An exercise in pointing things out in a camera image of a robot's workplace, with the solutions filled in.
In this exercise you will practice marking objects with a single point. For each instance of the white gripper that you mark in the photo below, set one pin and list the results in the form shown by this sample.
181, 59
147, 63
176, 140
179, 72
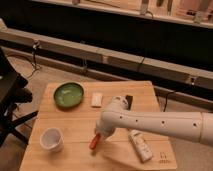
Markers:
103, 137

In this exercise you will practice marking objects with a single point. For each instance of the red pepper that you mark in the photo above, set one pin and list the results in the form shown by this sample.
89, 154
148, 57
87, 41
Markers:
94, 141

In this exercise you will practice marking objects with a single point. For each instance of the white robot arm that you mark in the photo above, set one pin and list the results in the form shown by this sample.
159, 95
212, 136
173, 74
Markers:
191, 126

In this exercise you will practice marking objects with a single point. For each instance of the green ceramic bowl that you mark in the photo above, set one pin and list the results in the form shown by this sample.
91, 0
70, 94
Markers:
68, 95

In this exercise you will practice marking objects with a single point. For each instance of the white sponge block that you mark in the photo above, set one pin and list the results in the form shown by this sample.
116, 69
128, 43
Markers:
96, 99

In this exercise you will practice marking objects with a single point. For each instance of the wooden folding table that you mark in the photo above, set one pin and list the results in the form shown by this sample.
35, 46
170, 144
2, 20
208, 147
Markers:
77, 127

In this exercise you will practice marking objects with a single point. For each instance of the white squeeze bottle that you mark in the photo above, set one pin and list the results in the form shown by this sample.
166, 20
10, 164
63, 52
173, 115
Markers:
140, 145

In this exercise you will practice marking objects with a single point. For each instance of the black rectangular block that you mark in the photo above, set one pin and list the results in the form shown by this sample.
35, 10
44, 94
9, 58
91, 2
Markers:
129, 100

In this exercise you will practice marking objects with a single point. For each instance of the white plastic cup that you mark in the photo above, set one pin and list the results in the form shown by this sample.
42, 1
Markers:
51, 140

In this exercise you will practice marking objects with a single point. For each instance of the black office chair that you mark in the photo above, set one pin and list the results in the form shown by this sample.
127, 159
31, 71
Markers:
12, 91

